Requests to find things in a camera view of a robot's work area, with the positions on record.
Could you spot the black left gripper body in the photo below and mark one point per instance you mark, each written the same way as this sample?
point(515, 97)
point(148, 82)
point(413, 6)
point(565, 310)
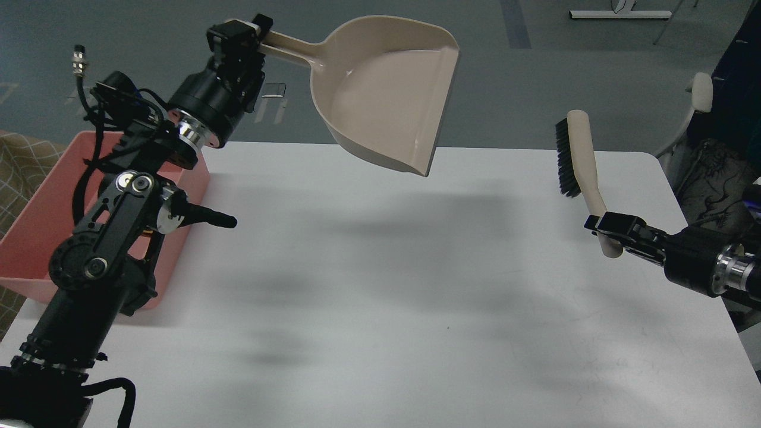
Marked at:
point(221, 94)

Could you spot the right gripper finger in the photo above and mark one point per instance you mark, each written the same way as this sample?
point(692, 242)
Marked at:
point(618, 231)
point(642, 248)

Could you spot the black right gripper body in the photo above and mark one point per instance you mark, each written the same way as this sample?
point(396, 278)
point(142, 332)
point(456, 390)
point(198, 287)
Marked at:
point(692, 259)

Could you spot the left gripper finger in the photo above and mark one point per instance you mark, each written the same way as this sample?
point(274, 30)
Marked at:
point(230, 43)
point(255, 33)

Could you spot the beige hand brush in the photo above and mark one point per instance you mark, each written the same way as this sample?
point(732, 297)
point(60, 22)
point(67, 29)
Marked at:
point(576, 161)

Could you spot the beige plastic dustpan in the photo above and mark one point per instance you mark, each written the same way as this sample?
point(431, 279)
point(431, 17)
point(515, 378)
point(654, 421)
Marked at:
point(381, 84)

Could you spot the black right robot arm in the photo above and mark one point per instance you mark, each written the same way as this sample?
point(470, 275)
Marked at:
point(743, 266)

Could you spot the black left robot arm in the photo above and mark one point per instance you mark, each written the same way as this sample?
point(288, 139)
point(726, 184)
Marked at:
point(122, 210)

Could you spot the pink plastic bin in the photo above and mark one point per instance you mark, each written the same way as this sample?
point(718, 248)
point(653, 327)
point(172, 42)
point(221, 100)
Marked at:
point(46, 222)

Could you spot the white chair armrest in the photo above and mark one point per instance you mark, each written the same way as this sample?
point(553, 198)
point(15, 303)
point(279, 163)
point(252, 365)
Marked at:
point(701, 92)

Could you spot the beige patterned cloth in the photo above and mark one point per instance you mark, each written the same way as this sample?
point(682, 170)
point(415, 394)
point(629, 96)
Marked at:
point(25, 162)

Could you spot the white table leg base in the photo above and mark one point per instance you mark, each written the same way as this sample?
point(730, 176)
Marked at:
point(622, 10)

